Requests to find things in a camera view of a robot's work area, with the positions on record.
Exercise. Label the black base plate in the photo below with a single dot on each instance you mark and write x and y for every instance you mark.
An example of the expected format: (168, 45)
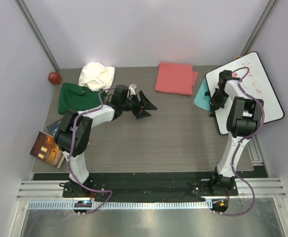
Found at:
(141, 187)

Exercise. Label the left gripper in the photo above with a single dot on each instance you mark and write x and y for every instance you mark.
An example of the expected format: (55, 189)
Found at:
(147, 104)

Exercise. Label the brown orange book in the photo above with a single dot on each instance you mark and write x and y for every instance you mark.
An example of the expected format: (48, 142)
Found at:
(46, 150)

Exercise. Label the white t shirt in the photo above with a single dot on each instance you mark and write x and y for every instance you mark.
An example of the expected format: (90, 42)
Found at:
(96, 76)

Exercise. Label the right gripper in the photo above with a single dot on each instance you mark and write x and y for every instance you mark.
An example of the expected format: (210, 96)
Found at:
(214, 104)

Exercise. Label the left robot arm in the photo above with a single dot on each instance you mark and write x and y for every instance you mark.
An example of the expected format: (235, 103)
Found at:
(73, 134)

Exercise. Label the blue book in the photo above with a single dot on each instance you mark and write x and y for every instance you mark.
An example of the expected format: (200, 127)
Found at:
(52, 128)

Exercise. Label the red cube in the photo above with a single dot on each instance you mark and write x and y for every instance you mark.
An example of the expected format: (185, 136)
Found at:
(55, 78)

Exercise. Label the folded pink t shirt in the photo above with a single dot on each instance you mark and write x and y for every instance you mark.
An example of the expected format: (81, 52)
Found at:
(174, 78)

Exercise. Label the teal board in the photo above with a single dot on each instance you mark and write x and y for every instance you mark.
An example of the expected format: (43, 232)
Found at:
(201, 100)

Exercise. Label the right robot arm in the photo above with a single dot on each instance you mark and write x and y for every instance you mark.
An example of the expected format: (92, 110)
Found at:
(244, 120)

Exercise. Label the green t shirt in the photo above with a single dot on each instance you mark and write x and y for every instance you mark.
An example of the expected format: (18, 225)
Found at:
(77, 98)

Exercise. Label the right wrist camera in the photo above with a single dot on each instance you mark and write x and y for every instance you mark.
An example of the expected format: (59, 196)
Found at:
(224, 77)

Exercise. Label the white whiteboard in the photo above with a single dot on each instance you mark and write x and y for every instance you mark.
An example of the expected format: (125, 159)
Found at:
(256, 83)

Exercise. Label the aluminium rail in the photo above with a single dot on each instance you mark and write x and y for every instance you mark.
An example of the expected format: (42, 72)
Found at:
(263, 188)

